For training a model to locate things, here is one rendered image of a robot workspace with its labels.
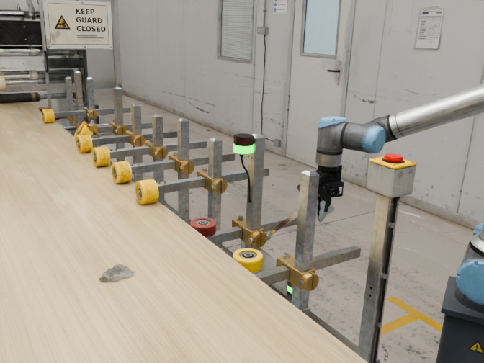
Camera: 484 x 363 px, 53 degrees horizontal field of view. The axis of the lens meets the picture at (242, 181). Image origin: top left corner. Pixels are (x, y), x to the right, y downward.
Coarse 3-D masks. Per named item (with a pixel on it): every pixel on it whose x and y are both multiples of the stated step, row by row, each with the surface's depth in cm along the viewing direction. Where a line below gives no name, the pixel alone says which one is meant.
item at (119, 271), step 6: (120, 264) 120; (108, 270) 116; (114, 270) 116; (120, 270) 117; (126, 270) 117; (102, 276) 114; (108, 276) 115; (114, 276) 114; (120, 276) 116; (126, 276) 116; (132, 276) 117
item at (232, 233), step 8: (288, 216) 168; (264, 224) 160; (272, 224) 162; (288, 224) 166; (296, 224) 168; (216, 232) 153; (224, 232) 153; (232, 232) 154; (240, 232) 156; (264, 232) 161; (216, 240) 151; (224, 240) 153
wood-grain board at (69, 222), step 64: (0, 128) 266; (0, 192) 169; (64, 192) 172; (128, 192) 174; (0, 256) 124; (64, 256) 125; (128, 256) 127; (192, 256) 128; (0, 320) 98; (64, 320) 99; (128, 320) 100; (192, 320) 101; (256, 320) 101
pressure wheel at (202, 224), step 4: (192, 220) 149; (196, 220) 149; (200, 220) 150; (204, 220) 148; (208, 220) 150; (212, 220) 150; (192, 224) 147; (196, 224) 147; (200, 224) 148; (204, 224) 148; (208, 224) 148; (212, 224) 147; (196, 228) 145; (200, 228) 145; (204, 228) 145; (208, 228) 145; (212, 228) 147; (200, 232) 145; (204, 232) 145; (208, 232) 146; (212, 232) 147; (208, 236) 146
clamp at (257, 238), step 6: (234, 222) 159; (240, 222) 159; (246, 228) 154; (246, 234) 154; (252, 234) 152; (258, 234) 151; (264, 234) 152; (246, 240) 154; (252, 240) 151; (258, 240) 151; (264, 240) 153; (258, 246) 152
